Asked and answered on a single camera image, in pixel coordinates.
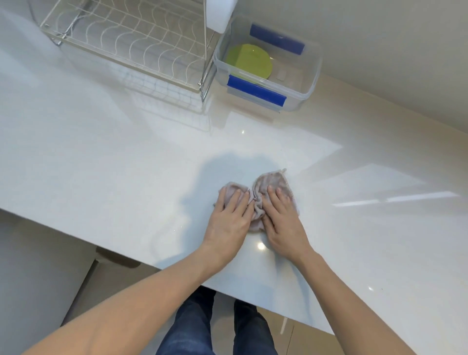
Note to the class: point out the person's left leg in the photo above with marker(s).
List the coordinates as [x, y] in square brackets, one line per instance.
[190, 329]

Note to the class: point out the white countertop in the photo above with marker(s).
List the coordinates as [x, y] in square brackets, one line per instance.
[91, 164]

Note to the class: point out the person's right forearm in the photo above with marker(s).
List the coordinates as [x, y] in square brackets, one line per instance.
[347, 311]

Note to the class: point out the person's right hand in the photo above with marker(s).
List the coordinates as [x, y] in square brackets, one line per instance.
[287, 230]

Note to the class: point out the clear container with blue clips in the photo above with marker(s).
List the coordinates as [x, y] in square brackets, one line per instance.
[303, 91]

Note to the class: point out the person's right leg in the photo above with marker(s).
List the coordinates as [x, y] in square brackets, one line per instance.
[252, 333]

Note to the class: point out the green plate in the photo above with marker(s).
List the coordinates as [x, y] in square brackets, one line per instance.
[252, 60]

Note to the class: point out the person's left hand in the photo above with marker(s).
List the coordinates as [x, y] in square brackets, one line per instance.
[226, 226]

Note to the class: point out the white plastic cutlery holder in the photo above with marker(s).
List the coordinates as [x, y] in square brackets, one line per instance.
[219, 16]

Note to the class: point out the grey trash bin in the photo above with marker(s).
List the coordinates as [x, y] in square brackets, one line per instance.
[117, 259]

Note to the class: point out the person's leg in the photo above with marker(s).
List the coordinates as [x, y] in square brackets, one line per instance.
[252, 333]
[190, 329]

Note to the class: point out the pinkish grey cleaning cloth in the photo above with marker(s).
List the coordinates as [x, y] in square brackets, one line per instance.
[272, 179]

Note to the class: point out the person's left forearm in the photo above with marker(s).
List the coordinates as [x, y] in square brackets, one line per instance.
[128, 311]

